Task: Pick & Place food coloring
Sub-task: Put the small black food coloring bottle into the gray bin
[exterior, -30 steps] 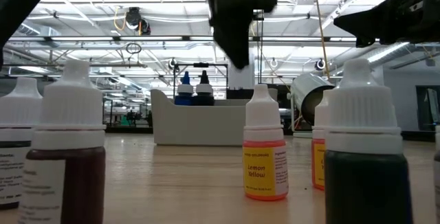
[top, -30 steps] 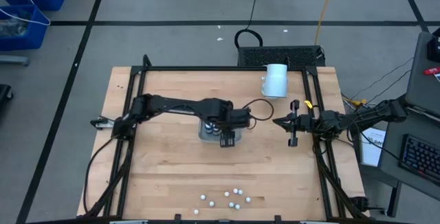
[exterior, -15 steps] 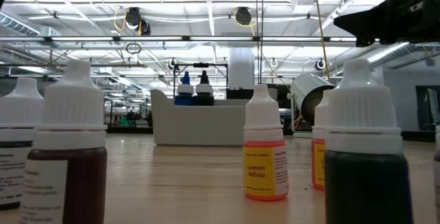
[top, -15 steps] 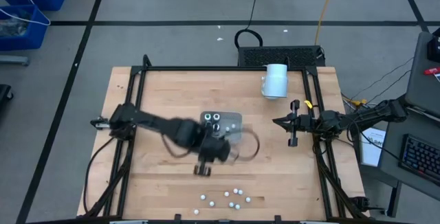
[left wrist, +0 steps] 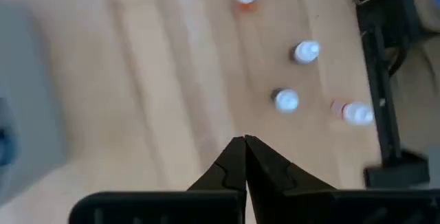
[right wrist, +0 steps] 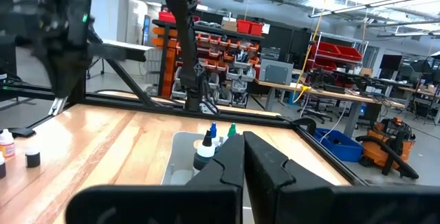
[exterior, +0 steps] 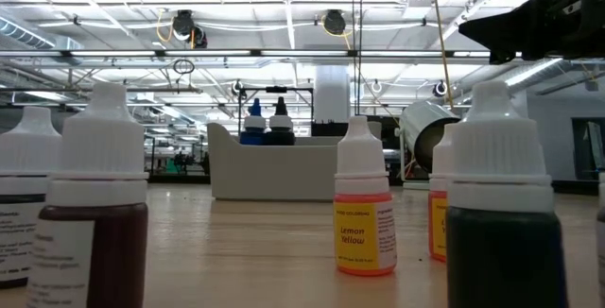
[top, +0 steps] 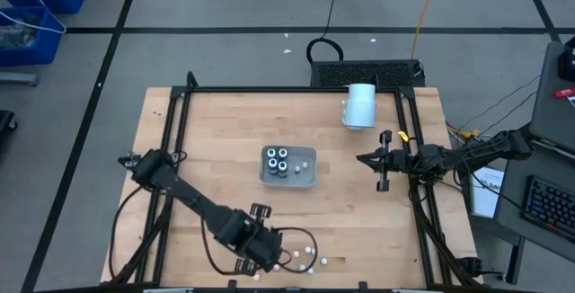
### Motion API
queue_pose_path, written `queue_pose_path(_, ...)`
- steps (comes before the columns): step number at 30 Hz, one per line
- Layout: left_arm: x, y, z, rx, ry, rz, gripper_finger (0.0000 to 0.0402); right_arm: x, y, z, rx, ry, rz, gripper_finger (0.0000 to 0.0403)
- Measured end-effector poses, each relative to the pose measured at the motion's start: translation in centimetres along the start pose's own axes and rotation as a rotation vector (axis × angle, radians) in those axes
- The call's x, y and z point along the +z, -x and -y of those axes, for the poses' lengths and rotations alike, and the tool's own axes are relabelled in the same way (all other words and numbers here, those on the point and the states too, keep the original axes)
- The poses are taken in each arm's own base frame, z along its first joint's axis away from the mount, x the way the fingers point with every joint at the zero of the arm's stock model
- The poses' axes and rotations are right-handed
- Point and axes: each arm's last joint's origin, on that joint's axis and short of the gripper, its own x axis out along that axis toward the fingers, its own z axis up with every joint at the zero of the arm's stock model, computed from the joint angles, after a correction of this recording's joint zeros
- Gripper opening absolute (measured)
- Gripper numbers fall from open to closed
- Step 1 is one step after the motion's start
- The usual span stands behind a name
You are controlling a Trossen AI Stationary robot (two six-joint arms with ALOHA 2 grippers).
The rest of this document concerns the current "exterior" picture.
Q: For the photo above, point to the large blue-cap food coloring bottle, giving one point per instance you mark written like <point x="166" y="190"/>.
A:
<point x="254" y="124"/>

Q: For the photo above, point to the small black dropper bottle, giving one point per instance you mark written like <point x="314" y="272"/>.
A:
<point x="28" y="157"/>

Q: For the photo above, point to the white cylinder on stand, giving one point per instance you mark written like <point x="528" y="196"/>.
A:
<point x="420" y="124"/>

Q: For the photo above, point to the black aluminium table frame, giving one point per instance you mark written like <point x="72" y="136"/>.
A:
<point x="179" y="179"/>

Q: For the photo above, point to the small dark blue dropper bottle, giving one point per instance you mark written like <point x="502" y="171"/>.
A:
<point x="501" y="157"/>

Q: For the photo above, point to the white plastic bin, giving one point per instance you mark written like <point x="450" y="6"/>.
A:
<point x="274" y="171"/>

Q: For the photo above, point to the small brown dropper bottle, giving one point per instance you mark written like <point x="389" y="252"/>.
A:
<point x="101" y="157"/>

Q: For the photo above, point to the large black-cap food coloring bottle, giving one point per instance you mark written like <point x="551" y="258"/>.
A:
<point x="281" y="124"/>

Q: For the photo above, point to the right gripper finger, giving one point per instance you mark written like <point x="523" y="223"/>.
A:
<point x="501" y="34"/>

